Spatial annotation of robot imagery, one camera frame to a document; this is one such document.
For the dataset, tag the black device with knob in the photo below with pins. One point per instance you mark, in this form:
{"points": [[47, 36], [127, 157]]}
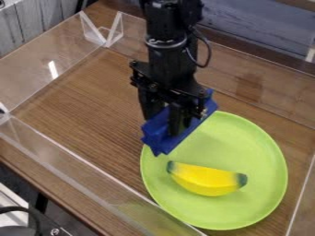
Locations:
{"points": [[18, 224]]}

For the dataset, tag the clear acrylic enclosure wall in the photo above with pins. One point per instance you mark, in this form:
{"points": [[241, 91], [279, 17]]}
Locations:
{"points": [[69, 137]]}

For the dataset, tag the yellow toy banana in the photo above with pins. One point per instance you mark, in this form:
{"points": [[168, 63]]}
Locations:
{"points": [[203, 180]]}

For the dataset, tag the green round plate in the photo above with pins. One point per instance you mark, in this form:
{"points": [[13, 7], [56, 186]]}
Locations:
{"points": [[227, 143]]}

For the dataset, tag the blue plastic block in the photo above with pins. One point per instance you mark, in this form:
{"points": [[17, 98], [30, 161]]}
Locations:
{"points": [[156, 137]]}

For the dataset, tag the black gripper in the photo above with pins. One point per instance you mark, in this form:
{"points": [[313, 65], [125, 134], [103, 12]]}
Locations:
{"points": [[165, 81]]}

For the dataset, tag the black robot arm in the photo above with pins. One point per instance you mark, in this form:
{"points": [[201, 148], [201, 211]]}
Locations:
{"points": [[171, 21]]}

